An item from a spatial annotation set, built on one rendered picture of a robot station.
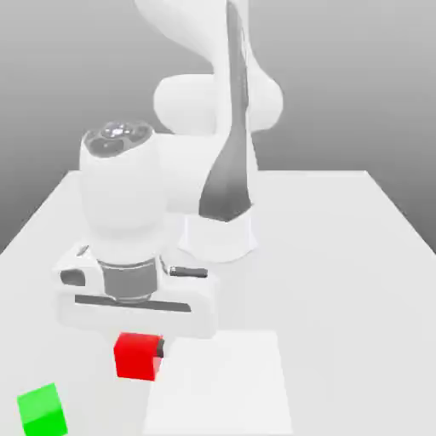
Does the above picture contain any small green cube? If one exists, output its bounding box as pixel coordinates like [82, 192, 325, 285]
[16, 382, 69, 436]

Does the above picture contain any small red cube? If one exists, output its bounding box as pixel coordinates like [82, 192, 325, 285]
[113, 332, 164, 382]

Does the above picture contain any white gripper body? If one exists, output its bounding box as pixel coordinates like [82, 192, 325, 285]
[54, 279, 220, 341]

